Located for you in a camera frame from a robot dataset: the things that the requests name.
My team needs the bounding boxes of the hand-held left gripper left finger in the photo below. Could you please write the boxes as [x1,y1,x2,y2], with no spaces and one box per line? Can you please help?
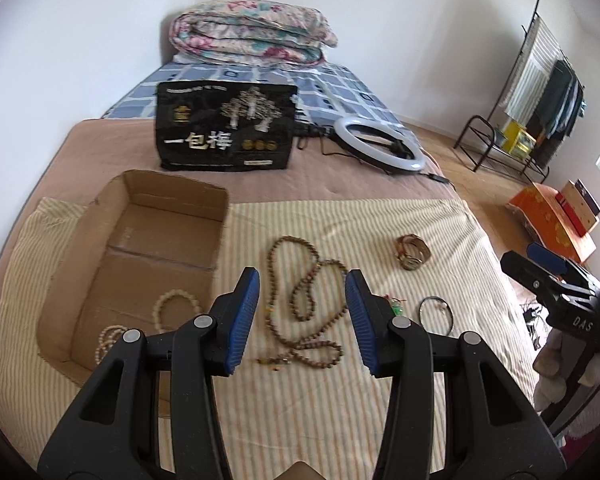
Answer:
[36,266,261,480]

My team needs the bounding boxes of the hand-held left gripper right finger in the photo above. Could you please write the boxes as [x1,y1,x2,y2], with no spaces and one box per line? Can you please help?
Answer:
[344,268,567,480]

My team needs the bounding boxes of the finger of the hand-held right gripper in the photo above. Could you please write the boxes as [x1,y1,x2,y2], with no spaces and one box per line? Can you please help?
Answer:
[500,251,563,308]
[526,242,600,288]

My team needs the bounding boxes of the green pendant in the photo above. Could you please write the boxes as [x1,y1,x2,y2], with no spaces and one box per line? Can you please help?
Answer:
[380,294,407,319]

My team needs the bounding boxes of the long brown bead necklace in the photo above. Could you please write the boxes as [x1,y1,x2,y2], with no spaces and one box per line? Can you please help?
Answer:
[256,235,349,372]

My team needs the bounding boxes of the black cord bracelet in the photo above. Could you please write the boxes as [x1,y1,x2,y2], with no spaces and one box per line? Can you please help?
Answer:
[418,296,455,337]

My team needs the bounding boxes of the gold brown wristwatch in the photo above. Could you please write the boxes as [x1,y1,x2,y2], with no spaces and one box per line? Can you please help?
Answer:
[394,234,432,271]

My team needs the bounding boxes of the cardboard box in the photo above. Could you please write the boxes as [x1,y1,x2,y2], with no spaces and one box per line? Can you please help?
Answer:
[35,169,230,418]

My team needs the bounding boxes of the person's right hand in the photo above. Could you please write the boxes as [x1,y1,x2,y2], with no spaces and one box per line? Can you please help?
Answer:
[531,329,581,407]

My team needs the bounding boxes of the orange patterned box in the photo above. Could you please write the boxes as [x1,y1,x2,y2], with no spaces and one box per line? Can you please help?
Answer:
[507,183,597,265]

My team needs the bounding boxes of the red flat boxes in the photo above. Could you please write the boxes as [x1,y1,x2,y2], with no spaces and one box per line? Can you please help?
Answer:
[555,178,600,237]

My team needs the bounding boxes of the yellow striped cloth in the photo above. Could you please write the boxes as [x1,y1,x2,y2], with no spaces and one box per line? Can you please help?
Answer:
[0,197,537,480]

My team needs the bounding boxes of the yellow box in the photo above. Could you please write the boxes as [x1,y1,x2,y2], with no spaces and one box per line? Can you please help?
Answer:
[497,122,537,162]

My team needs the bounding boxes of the dark hanging clothes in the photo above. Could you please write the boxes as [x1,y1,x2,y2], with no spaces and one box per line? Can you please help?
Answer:
[531,59,589,171]

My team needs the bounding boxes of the black metal clothes rack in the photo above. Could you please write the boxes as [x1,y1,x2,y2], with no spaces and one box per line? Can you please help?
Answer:
[453,0,589,187]

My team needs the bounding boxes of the striped towel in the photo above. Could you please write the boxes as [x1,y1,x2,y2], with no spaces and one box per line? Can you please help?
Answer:
[502,15,564,122]

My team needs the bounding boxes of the black printed bag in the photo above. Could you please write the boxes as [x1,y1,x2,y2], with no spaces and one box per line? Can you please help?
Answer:
[155,80,299,173]

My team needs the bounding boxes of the brown blanket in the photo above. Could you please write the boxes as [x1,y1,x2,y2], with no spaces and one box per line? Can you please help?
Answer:
[0,119,536,361]

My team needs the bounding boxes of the blue checked bed sheet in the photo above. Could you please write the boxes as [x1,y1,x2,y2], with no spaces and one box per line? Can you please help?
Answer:
[100,62,406,127]

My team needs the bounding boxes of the folded floral quilt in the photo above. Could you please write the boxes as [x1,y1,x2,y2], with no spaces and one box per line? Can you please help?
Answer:
[171,1,340,67]

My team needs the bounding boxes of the pale green bead bracelet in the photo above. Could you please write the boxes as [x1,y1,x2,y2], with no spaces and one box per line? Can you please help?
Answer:
[153,288,204,332]

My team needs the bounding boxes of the white multi-loop bead bracelet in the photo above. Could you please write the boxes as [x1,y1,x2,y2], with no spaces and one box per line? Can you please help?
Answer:
[94,324,131,369]

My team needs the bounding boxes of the white ring light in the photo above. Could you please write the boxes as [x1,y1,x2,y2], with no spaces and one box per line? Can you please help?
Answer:
[333,116,427,176]

